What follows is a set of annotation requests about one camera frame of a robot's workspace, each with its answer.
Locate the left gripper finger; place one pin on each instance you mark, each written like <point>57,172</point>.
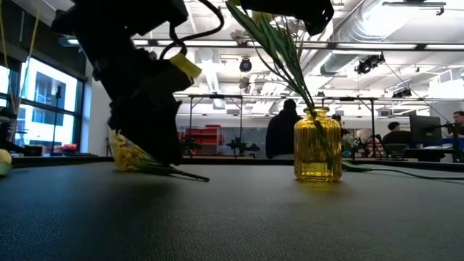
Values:
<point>156,134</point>
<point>114,119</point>

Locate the yellow daffodil bunch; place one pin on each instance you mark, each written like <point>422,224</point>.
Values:
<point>125,156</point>

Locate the yellow artificial tulip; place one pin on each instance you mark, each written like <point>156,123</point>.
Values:
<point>250,25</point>
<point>4,156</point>

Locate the black background robot arm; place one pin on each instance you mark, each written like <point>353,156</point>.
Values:
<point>243,146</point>

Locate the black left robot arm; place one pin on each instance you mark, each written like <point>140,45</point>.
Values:
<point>119,21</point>

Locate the yellow ribbed glass vase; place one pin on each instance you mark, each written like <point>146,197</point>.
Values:
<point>311,152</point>

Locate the yellow tape tag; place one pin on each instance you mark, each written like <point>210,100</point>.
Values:
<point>185,65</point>

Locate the red storage crates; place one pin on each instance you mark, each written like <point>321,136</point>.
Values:
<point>204,134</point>

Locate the black stand pole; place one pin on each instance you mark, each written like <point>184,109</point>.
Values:
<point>57,95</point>

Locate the black ceiling spotlight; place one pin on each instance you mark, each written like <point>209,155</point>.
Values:
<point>368,64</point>
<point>245,65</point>

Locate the person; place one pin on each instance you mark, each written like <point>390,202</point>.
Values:
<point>397,137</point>
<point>459,117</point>
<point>282,134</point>
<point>339,119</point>

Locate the black desk monitor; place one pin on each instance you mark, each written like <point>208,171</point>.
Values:
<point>424,128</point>

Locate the black background rig frame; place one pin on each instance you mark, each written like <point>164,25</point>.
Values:
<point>241,108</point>

